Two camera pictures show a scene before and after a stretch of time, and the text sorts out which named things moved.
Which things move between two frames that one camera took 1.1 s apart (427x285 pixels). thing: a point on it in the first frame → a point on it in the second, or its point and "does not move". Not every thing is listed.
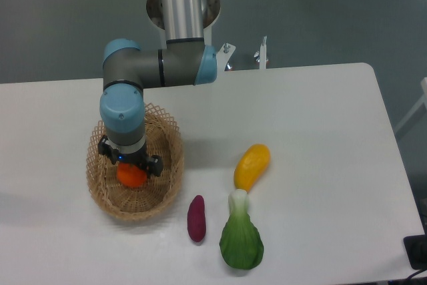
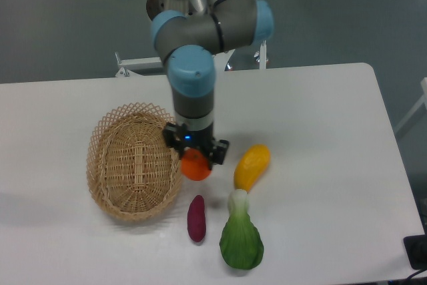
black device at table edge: (415, 247) does not move
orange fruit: (131, 175) → (195, 164)
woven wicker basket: (163, 139) does not move
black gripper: (153, 165) → (202, 139)
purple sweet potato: (196, 218) does not move
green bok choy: (241, 241) does not move
